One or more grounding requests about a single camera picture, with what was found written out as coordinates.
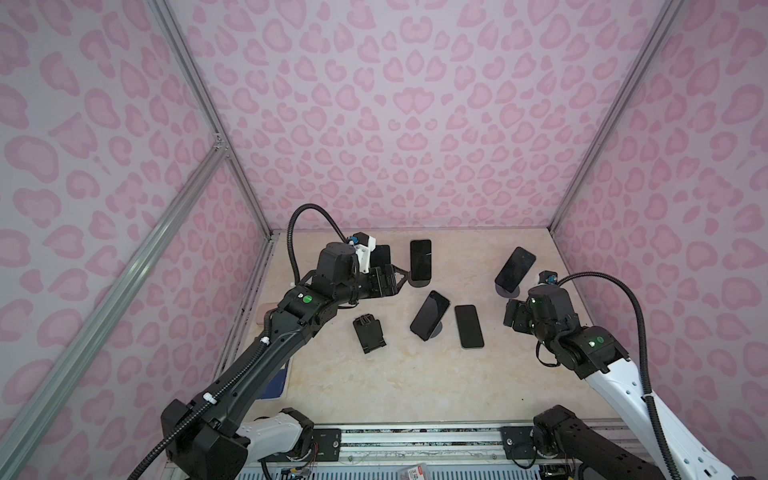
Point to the black folding stand, front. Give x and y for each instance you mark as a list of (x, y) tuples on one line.
[(369, 332)]

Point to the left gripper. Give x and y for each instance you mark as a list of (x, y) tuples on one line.
[(378, 289)]

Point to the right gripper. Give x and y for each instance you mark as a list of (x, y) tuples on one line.
[(521, 309)]

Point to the blue pad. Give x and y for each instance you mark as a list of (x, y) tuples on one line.
[(277, 386)]

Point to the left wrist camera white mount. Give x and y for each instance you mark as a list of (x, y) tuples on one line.
[(364, 246)]

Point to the silver phone on folding stand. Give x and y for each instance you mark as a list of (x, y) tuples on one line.
[(380, 256)]

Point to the small phone on round stand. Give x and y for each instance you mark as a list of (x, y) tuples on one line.
[(514, 270)]

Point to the silver-edged phone on round stand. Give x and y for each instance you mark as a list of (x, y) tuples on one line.
[(421, 258)]

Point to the black round stand, far right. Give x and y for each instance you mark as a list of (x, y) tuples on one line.
[(507, 294)]

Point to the pink rectangular case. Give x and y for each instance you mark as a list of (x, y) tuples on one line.
[(261, 313)]

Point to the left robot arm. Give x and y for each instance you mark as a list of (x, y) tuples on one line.
[(205, 436)]

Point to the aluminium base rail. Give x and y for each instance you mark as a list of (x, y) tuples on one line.
[(427, 451)]

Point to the teal-edged phone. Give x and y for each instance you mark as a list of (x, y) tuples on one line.
[(429, 315)]

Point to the black round phone stand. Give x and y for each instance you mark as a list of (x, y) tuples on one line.
[(417, 282)]

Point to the black round stand, front middle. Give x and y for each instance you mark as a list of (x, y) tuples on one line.
[(436, 330)]

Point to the purple phone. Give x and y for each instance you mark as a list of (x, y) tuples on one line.
[(469, 327)]

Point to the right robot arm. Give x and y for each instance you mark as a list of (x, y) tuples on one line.
[(597, 358)]

